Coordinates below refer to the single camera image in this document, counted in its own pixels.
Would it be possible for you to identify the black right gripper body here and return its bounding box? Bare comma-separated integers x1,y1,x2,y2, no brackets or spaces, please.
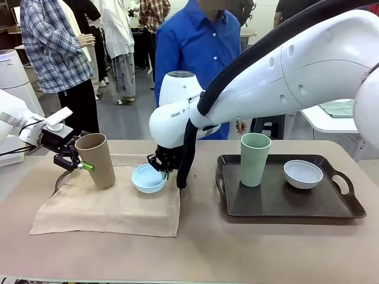
153,144,181,173

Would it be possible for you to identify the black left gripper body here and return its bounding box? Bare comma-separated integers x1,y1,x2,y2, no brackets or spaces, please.
40,127,81,155

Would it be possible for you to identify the light blue bowl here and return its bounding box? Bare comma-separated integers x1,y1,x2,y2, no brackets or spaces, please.
130,164,168,194

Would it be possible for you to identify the tall beige cup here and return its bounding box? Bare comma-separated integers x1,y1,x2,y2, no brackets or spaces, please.
74,133,117,190

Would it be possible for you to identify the beige cloth mat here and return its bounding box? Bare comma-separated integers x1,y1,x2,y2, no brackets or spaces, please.
28,153,182,238

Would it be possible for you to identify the tall green cup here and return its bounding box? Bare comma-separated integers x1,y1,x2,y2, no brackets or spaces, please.
240,133,272,188

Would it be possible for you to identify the white bowl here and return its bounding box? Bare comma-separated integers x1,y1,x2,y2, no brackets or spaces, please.
283,159,324,190

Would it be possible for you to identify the dark brown serving tray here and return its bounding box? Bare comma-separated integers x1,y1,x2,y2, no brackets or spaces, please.
54,170,71,195
216,153,367,220

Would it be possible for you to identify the white plastic box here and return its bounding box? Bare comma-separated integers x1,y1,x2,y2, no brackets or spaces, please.
0,134,26,167

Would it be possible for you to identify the person in blue shirt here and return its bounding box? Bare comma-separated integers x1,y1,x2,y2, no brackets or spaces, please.
154,0,243,140

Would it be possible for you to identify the person in red plaid shirt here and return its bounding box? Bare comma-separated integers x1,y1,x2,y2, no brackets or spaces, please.
139,0,172,75

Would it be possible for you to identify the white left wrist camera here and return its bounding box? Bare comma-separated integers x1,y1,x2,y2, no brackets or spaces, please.
43,106,74,131

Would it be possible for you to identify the black right arm cable sleeve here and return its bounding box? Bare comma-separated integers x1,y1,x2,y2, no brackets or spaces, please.
176,0,379,190

